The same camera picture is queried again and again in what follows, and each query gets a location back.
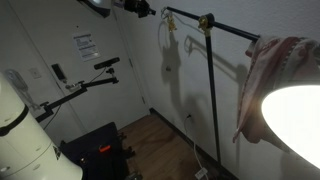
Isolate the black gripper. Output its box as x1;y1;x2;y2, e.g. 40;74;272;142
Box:
124;0;157;19

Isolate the gold bracelet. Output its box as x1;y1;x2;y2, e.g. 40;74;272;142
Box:
166;14;178;33

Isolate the black boom lamp stand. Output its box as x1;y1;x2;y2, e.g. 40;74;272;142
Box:
164;5;262;165

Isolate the black lamp head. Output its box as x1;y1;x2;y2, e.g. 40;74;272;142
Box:
260;83;320;171

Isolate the white door with notice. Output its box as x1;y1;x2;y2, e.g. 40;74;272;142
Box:
8;0;151;136

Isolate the white paper notice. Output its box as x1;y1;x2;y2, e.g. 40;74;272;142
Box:
72;31;101;62

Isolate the red patterned towel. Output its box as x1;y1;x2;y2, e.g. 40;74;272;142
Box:
232;34;320;154

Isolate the white intercom handset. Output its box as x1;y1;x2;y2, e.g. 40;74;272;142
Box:
4;68;36;109

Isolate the black stereo camera bar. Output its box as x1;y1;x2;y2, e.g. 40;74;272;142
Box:
93;56;121;71

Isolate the black wall device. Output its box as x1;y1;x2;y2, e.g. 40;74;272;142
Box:
51;63;68;84

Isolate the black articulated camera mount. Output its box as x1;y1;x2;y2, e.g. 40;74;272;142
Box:
34;67;120;124

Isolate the white light switch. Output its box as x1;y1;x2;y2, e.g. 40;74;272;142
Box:
29;67;43;80

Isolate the orange handle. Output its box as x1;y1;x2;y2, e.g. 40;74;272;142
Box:
98;144;112;154

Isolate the white power cable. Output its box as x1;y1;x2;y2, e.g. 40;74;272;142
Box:
184;114;210;180

